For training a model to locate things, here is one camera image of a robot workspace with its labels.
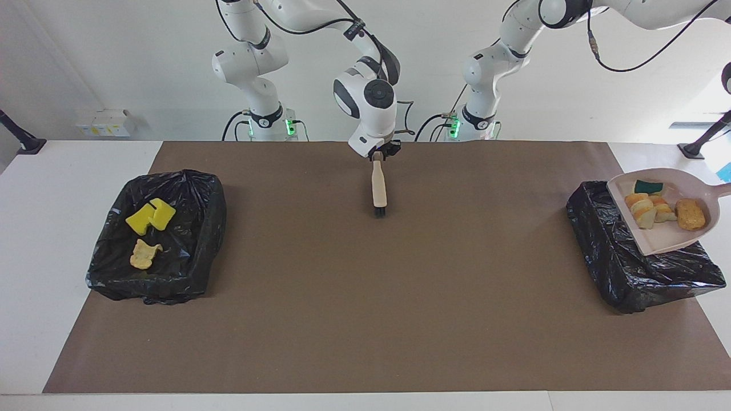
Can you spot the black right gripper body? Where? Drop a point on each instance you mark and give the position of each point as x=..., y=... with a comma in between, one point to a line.
x=393, y=148

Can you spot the beige hand brush black bristles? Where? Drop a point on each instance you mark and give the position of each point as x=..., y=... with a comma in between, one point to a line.
x=379, y=188

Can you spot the notched yellow green sponge piece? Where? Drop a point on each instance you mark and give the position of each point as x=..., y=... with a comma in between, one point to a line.
x=164, y=214

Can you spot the plain yellow sponge piece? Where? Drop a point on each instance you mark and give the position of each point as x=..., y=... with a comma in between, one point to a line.
x=139, y=222

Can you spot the pale yellow grey torn scrap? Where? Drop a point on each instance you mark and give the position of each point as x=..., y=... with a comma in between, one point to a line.
x=144, y=255

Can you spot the orange striped croissant-like scrap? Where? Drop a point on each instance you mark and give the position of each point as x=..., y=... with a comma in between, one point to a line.
x=638, y=206

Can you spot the small green yellow sponge piece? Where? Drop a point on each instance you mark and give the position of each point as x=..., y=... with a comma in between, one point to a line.
x=648, y=187

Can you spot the pale yellow chunky scrap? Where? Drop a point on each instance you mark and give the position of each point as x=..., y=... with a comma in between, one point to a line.
x=664, y=212

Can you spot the beige plastic dustpan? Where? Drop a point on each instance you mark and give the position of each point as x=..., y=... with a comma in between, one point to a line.
x=668, y=240

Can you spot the brown bread-like scrap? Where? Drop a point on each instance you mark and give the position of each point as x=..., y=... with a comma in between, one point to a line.
x=691, y=214

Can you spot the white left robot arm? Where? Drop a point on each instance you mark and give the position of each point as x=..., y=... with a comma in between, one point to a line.
x=485, y=74

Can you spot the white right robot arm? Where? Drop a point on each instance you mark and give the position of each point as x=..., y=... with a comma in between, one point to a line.
x=371, y=97

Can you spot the trash bin with black bag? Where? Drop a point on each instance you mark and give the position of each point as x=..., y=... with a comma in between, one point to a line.
x=188, y=257
x=628, y=274

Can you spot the brown table mat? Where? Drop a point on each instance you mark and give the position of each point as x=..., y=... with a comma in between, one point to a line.
x=400, y=314

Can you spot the black stand foot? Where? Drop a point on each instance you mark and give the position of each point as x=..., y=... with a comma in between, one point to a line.
x=28, y=144
x=694, y=149

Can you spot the blue object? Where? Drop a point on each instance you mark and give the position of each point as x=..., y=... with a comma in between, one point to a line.
x=726, y=174

